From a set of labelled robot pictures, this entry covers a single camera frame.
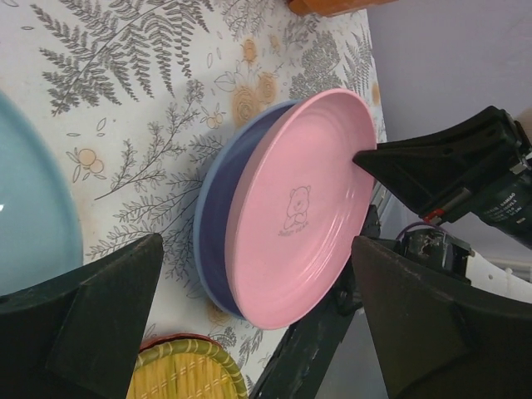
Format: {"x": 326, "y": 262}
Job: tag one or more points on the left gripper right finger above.
{"x": 437, "y": 337}

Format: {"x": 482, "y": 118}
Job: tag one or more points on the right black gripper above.
{"x": 481, "y": 166}

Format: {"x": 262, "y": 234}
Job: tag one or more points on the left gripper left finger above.
{"x": 78, "y": 335}

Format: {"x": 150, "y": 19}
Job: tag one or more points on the red-brown plastic plate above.
{"x": 173, "y": 337}

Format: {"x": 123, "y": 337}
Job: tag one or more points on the woven bamboo tray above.
{"x": 186, "y": 369}

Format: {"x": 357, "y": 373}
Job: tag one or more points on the pink plate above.
{"x": 297, "y": 206}

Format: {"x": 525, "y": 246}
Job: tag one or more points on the light blue bear plate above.
{"x": 214, "y": 201}

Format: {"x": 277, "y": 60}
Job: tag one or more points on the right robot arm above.
{"x": 430, "y": 245}

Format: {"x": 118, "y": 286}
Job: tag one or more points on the orange plastic bin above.
{"x": 331, "y": 8}

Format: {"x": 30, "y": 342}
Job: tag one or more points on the cream and blue plate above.
{"x": 40, "y": 230}

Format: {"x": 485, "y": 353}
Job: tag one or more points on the floral table mat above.
{"x": 136, "y": 98}

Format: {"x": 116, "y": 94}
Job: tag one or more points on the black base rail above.
{"x": 302, "y": 358}

